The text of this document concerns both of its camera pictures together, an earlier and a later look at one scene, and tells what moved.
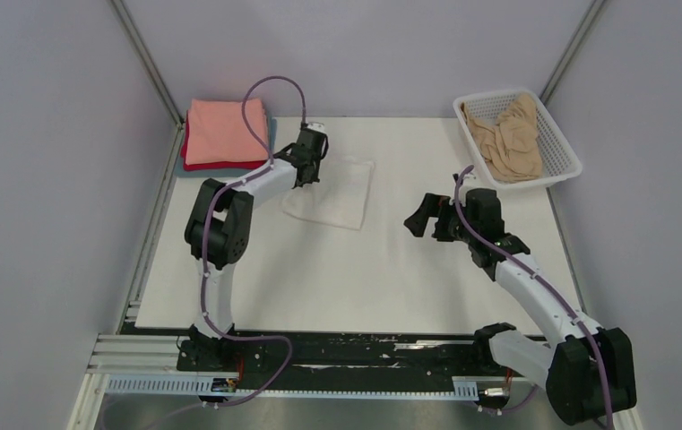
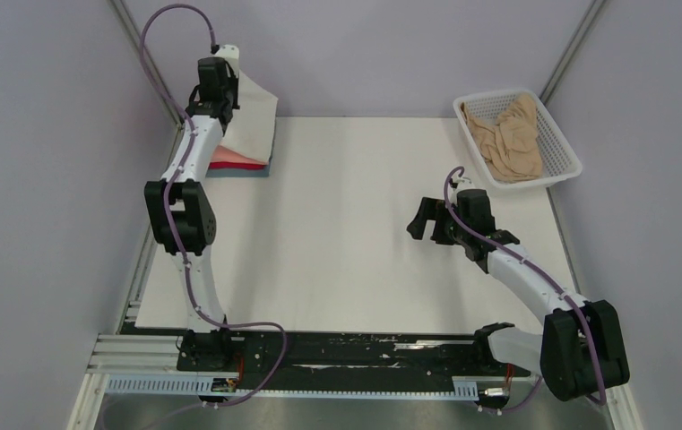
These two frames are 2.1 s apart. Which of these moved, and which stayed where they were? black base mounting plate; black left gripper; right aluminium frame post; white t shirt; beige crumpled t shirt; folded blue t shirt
Moved: black left gripper; white t shirt
Stayed: folded blue t shirt; black base mounting plate; right aluminium frame post; beige crumpled t shirt
